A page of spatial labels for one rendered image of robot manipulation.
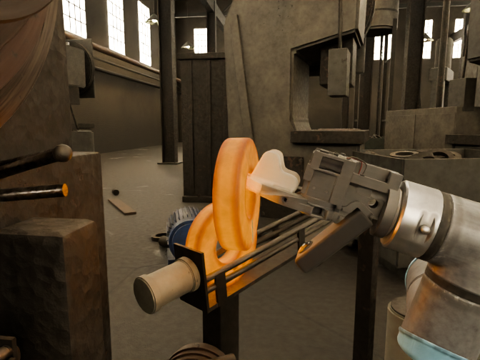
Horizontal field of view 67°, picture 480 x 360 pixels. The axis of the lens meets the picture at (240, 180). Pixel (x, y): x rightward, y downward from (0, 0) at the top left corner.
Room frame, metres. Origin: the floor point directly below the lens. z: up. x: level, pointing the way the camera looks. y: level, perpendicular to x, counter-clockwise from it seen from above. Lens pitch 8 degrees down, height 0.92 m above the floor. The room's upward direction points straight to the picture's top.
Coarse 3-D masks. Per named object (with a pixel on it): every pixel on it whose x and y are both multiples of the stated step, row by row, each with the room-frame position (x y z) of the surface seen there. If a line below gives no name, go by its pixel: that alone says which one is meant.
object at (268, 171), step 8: (272, 152) 0.47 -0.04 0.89; (264, 160) 0.48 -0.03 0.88; (272, 160) 0.47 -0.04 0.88; (280, 160) 0.47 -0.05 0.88; (256, 168) 0.48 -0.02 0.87; (264, 168) 0.48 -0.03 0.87; (272, 168) 0.47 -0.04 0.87; (280, 168) 0.47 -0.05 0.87; (248, 176) 0.49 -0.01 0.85; (256, 176) 0.48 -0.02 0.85; (264, 176) 0.48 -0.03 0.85; (272, 176) 0.47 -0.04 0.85; (280, 176) 0.47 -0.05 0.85; (288, 176) 0.47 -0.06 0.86; (248, 184) 0.48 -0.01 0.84; (256, 184) 0.47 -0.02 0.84; (272, 184) 0.47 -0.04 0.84; (280, 184) 0.47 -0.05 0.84; (288, 184) 0.47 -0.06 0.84; (296, 184) 0.46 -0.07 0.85; (256, 192) 0.47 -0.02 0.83; (288, 192) 0.46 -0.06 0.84
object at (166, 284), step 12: (180, 264) 0.56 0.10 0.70; (192, 264) 0.57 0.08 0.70; (144, 276) 0.52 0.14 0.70; (156, 276) 0.53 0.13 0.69; (168, 276) 0.53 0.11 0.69; (180, 276) 0.54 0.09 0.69; (192, 276) 0.56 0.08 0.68; (144, 288) 0.51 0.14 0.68; (156, 288) 0.51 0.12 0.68; (168, 288) 0.52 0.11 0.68; (180, 288) 0.54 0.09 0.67; (192, 288) 0.56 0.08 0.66; (144, 300) 0.52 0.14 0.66; (156, 300) 0.50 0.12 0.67; (168, 300) 0.52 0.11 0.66
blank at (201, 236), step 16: (208, 208) 0.63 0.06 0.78; (192, 224) 0.61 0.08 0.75; (208, 224) 0.60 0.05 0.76; (192, 240) 0.59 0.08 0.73; (208, 240) 0.60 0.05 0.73; (256, 240) 0.69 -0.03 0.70; (208, 256) 0.60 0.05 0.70; (224, 256) 0.66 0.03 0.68; (240, 256) 0.66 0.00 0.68; (208, 272) 0.60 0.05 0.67
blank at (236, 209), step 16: (224, 144) 0.47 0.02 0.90; (240, 144) 0.47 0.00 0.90; (224, 160) 0.45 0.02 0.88; (240, 160) 0.45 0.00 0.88; (256, 160) 0.55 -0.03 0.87; (224, 176) 0.44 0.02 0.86; (240, 176) 0.44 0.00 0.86; (224, 192) 0.43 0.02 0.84; (240, 192) 0.44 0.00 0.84; (224, 208) 0.43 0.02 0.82; (240, 208) 0.44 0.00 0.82; (256, 208) 0.54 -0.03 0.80; (224, 224) 0.43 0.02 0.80; (240, 224) 0.43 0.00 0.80; (256, 224) 0.54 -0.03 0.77; (224, 240) 0.45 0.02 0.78; (240, 240) 0.44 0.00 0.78
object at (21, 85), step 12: (48, 12) 0.41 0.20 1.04; (48, 24) 0.41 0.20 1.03; (48, 36) 0.40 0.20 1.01; (36, 48) 0.38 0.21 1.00; (48, 48) 0.40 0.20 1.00; (36, 60) 0.38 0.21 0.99; (24, 72) 0.36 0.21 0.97; (36, 72) 0.38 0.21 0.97; (12, 84) 0.35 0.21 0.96; (24, 84) 0.36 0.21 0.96; (0, 96) 0.33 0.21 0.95; (12, 96) 0.35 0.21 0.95; (24, 96) 0.36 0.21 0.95; (0, 108) 0.33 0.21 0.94; (12, 108) 0.34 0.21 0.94; (0, 120) 0.33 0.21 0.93
